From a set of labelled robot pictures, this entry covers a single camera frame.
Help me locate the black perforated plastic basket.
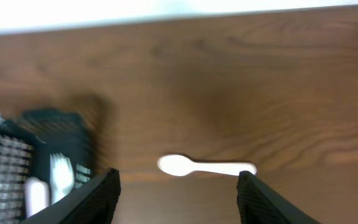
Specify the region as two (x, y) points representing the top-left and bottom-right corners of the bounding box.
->
(0, 107), (96, 224)

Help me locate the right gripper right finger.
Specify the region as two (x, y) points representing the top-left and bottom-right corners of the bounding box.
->
(237, 171), (318, 224)

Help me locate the white spoon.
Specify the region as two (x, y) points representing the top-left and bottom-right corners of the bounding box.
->
(157, 154), (257, 177)

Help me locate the white fork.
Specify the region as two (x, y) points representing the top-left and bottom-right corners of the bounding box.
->
(24, 177), (50, 218)
(50, 154), (75, 205)

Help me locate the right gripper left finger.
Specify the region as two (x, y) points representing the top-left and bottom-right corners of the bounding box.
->
(21, 168), (121, 224)

